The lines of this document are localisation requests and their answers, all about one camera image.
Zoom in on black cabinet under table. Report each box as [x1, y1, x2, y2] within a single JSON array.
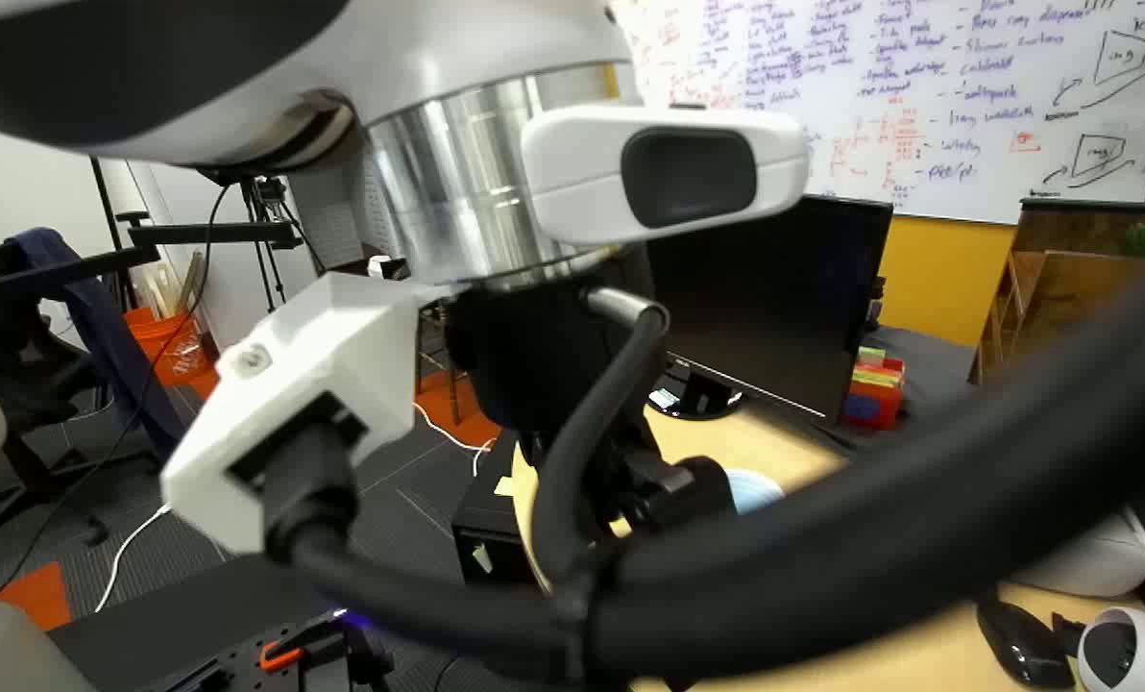
[[449, 433, 548, 592]]

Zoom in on black mounting plate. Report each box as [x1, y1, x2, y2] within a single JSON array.
[[44, 550, 345, 692]]

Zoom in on white floor cable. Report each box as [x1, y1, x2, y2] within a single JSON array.
[[87, 399, 498, 614]]

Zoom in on dark blue jacket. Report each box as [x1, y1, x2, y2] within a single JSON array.
[[10, 228, 209, 459]]

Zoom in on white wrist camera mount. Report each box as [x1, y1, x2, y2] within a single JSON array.
[[157, 269, 453, 559]]

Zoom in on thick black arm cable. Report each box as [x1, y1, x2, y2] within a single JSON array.
[[262, 242, 1145, 688]]

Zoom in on whiteboard with handwriting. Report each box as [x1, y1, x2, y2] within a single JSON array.
[[607, 0, 1145, 228]]

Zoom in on brown cardboard box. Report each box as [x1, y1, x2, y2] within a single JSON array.
[[966, 195, 1145, 390]]

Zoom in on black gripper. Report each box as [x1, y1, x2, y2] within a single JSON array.
[[445, 276, 736, 543]]

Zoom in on black clamp orange handle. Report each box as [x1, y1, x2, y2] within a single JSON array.
[[160, 607, 396, 692]]

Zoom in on black computer monitor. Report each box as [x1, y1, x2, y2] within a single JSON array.
[[642, 192, 897, 428]]

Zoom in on light blue plastic cup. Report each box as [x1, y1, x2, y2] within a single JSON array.
[[721, 466, 792, 518]]

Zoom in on white VR controller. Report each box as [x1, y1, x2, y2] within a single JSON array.
[[1070, 602, 1145, 692]]

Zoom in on white VR headset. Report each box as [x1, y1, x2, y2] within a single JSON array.
[[1007, 502, 1145, 602]]

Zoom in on round black monitor stand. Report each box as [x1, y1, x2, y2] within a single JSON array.
[[646, 363, 749, 423]]

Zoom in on colourful stacked toy blocks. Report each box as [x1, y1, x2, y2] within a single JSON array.
[[838, 343, 910, 433]]

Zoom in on black office chair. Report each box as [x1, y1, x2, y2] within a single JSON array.
[[0, 228, 165, 570]]

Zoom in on orange floor mat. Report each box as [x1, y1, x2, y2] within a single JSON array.
[[121, 304, 221, 399], [0, 559, 78, 633], [413, 369, 508, 452]]

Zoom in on black camera tripod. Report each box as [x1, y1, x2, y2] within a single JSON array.
[[121, 168, 307, 320]]

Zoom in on black VR controller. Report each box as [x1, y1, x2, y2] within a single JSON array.
[[970, 592, 1087, 692]]

